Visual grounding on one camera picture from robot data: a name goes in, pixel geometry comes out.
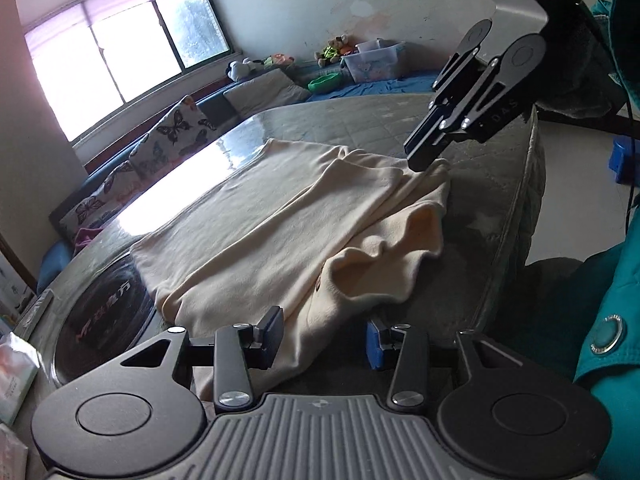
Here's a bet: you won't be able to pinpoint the brown plush toys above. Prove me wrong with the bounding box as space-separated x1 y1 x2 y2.
313 34 359 66

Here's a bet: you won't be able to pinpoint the sliding window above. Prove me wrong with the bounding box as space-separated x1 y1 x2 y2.
15 0 236 143

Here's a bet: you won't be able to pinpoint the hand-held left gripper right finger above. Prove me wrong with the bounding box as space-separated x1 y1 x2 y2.
366 317 523 407

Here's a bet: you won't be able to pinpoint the blue seat cushion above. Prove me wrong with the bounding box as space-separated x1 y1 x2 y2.
37 240 76 293

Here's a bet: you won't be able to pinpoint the green bowl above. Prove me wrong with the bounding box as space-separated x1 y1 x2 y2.
307 72 344 94

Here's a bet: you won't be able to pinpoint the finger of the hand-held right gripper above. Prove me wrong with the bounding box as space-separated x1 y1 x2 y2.
429 50 493 111
404 57 533 172

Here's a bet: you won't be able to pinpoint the butterfly print pillow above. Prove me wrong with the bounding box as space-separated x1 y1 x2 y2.
64 160 147 242
129 95 218 177

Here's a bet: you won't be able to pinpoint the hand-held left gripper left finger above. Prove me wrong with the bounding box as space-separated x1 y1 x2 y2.
120 306 286 409

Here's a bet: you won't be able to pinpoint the white tissue packet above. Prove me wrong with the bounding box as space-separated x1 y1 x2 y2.
0 422 31 480
0 332 41 426

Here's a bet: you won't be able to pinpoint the grey quilted mattress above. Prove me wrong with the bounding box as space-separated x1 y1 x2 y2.
47 92 546 396

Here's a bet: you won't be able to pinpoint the blue bed sheet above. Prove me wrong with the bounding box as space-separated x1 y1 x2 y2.
300 72 447 107

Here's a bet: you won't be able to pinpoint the panda plush toy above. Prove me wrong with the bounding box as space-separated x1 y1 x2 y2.
227 57 264 81

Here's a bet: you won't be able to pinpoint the dark pants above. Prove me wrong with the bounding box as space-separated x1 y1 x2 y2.
505 257 607 392

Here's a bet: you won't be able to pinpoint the blue plastic object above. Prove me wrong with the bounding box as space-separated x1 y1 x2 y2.
609 137 640 186

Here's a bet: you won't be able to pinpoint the teal jacket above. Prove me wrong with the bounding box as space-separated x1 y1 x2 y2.
572 242 640 480

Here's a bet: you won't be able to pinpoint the clear plastic storage box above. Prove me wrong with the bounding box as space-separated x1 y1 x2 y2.
341 39 407 84

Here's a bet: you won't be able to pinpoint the cream garment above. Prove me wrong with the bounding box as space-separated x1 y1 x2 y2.
129 138 452 406

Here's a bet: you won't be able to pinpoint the grey cushion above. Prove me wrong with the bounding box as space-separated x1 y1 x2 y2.
222 67 312 122

